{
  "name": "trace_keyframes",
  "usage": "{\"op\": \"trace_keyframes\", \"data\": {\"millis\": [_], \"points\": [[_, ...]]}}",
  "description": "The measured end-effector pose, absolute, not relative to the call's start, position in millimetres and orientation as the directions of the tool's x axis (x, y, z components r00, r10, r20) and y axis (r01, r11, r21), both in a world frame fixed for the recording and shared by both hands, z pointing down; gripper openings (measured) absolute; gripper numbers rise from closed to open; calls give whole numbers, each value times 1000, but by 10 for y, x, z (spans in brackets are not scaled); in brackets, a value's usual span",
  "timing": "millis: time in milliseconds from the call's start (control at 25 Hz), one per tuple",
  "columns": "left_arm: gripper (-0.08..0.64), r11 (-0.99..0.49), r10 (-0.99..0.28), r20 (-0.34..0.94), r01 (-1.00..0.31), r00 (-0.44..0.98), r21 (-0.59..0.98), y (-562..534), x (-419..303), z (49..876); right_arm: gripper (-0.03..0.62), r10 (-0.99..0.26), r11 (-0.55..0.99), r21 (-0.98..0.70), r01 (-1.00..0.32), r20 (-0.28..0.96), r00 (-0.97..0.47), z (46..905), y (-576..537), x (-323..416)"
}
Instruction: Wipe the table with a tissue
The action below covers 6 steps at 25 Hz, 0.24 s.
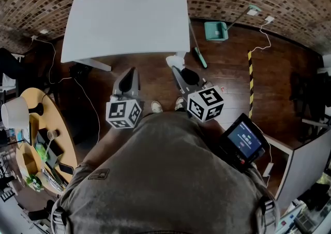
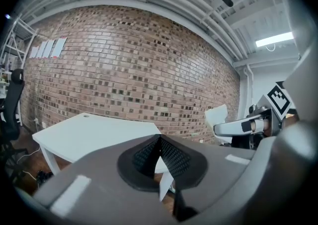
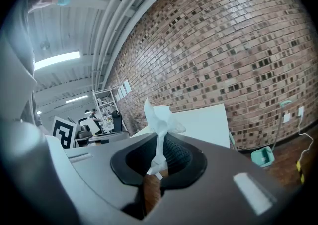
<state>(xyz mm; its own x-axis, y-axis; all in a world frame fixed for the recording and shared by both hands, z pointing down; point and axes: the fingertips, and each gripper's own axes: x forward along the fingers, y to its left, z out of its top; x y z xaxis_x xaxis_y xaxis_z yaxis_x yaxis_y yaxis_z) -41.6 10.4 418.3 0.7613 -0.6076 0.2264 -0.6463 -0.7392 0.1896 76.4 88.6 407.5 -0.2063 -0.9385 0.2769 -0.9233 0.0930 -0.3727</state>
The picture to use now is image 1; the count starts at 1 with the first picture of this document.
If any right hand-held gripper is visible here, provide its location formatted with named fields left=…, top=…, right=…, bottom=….
left=171, top=65, right=225, bottom=123

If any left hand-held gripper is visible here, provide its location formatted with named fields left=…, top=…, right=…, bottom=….
left=105, top=67, right=144, bottom=130

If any white tissue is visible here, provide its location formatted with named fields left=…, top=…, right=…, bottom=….
left=165, top=52, right=186, bottom=70

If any green broom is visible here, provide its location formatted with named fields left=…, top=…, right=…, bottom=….
left=188, top=18, right=208, bottom=69

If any person's left shoe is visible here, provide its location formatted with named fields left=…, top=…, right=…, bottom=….
left=151, top=100, right=164, bottom=114

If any black bag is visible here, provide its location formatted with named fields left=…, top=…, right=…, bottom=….
left=69, top=64, right=93, bottom=79

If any white table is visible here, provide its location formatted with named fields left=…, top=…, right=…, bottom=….
left=61, top=0, right=191, bottom=72

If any yellow black striped tape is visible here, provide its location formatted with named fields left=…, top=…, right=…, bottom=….
left=247, top=50, right=255, bottom=120

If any round wooden side table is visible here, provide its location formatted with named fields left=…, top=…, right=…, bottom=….
left=14, top=87, right=79, bottom=195

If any black lamp base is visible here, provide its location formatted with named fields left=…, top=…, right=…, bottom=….
left=28, top=102, right=44, bottom=116

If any black box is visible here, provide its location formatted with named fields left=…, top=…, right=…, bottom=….
left=34, top=130, right=65, bottom=169

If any person's grey shirt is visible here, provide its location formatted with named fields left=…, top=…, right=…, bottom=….
left=51, top=111, right=281, bottom=234

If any black phone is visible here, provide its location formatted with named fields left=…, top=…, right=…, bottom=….
left=57, top=162, right=75, bottom=176

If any white lamp shade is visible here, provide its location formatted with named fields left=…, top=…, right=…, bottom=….
left=1, top=96, right=30, bottom=130

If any black chair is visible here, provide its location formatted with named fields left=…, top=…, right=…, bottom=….
left=0, top=48, right=27, bottom=92
left=289, top=70, right=331, bottom=127

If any cardboard box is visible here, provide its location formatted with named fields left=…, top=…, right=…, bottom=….
left=22, top=151, right=40, bottom=175

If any small green plant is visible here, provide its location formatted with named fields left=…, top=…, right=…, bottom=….
left=25, top=173, right=44, bottom=192

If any white partition desk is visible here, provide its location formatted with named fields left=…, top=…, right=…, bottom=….
left=261, top=126, right=331, bottom=209

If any long white cable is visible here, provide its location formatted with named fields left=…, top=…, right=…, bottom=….
left=36, top=37, right=101, bottom=148

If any green dustpan with handle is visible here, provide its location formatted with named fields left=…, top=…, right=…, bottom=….
left=204, top=4, right=262, bottom=42

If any black recorder with screen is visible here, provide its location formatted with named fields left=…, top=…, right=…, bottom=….
left=219, top=113, right=270, bottom=174

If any thin white cable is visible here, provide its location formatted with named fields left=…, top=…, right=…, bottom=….
left=249, top=22, right=272, bottom=53

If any white recorder cable with adaptor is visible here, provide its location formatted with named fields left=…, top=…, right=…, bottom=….
left=254, top=124, right=274, bottom=186

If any person's left backpack strap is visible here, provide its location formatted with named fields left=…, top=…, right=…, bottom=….
left=51, top=206, right=68, bottom=233

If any person's backpack strap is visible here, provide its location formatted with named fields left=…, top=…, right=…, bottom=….
left=51, top=206, right=68, bottom=233
left=255, top=195, right=276, bottom=230

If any person's right backpack strap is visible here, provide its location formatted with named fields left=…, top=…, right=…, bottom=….
left=255, top=195, right=276, bottom=230

